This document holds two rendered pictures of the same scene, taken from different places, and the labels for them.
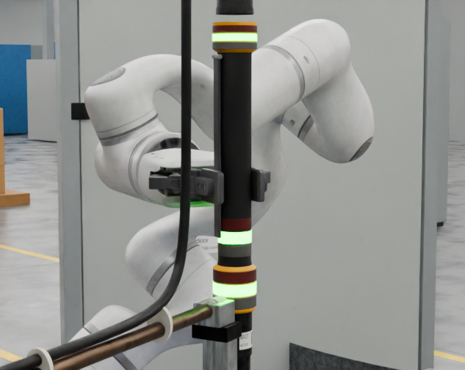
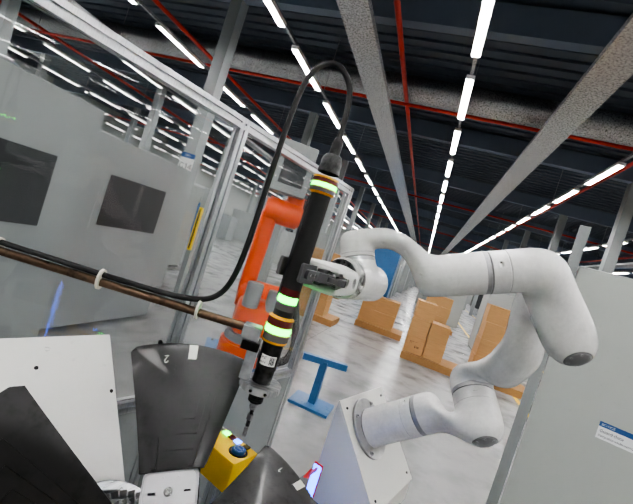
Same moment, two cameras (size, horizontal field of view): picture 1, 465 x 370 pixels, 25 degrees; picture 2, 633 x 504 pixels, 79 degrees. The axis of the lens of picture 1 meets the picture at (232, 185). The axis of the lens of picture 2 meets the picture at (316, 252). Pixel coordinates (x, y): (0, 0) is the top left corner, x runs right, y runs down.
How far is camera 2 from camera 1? 0.92 m
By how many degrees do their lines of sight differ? 58
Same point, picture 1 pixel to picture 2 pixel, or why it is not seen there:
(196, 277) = (471, 400)
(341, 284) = not seen: outside the picture
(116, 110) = (343, 244)
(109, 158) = not seen: hidden behind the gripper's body
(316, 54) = (514, 263)
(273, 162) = (524, 348)
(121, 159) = not seen: hidden behind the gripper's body
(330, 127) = (542, 328)
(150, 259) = (455, 378)
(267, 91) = (454, 270)
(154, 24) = (624, 302)
